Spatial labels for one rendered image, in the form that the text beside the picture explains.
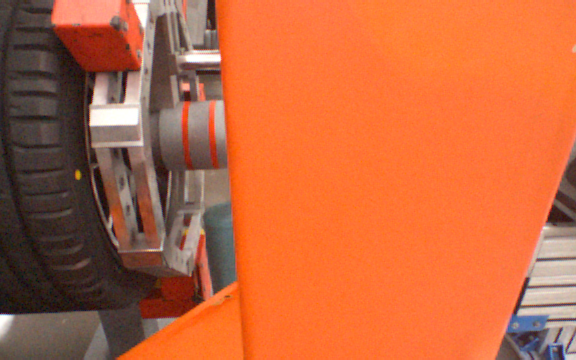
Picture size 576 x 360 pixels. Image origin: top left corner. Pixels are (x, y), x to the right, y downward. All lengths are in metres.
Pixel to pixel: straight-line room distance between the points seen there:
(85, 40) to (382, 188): 0.41
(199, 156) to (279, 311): 0.55
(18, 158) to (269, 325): 0.39
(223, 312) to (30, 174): 0.29
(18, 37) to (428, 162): 0.49
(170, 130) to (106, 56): 0.24
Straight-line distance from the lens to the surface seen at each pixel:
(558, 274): 0.79
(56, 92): 0.52
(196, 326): 0.39
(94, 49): 0.52
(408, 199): 0.18
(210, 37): 0.87
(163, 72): 0.74
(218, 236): 0.70
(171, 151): 0.73
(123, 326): 1.05
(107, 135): 0.53
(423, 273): 0.21
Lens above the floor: 1.10
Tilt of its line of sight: 26 degrees down
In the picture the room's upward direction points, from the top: straight up
